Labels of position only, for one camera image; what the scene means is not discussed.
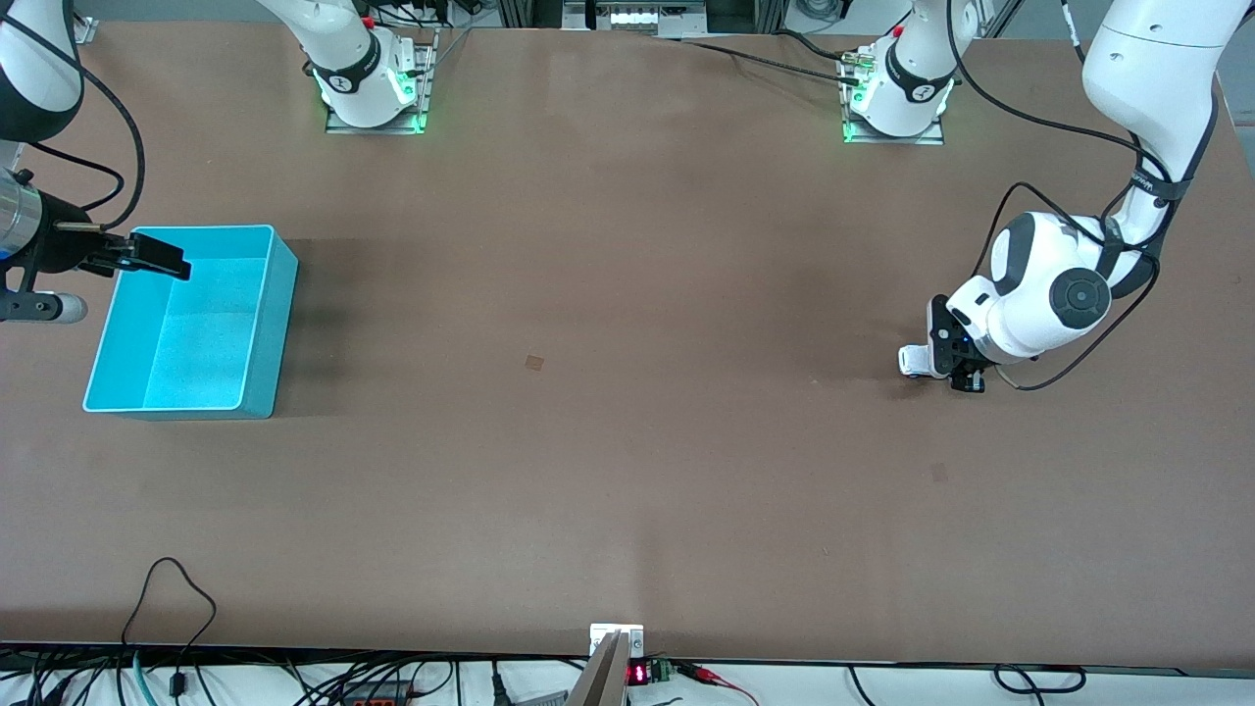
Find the cyan plastic bin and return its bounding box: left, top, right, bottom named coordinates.
left=82, top=225, right=299, bottom=422

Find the red clip lead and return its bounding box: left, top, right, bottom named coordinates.
left=675, top=662, right=761, bottom=706

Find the metal equipment box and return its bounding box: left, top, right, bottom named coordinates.
left=562, top=0, right=709, bottom=38

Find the grey metal bar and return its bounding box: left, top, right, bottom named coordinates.
left=567, top=632, right=630, bottom=706

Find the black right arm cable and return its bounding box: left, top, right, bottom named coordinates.
left=0, top=15, right=146, bottom=231

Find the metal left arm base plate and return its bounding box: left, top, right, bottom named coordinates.
left=841, top=93, right=947, bottom=146

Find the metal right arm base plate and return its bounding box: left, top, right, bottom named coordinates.
left=326, top=29, right=439, bottom=135

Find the black base cable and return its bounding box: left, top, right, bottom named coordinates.
left=655, top=29, right=869, bottom=87

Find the black coiled cable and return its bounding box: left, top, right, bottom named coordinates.
left=848, top=665, right=1087, bottom=706

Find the black looped cable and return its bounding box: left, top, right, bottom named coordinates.
left=120, top=557, right=219, bottom=699

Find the white metal bracket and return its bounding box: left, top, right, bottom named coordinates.
left=589, top=624, right=645, bottom=658

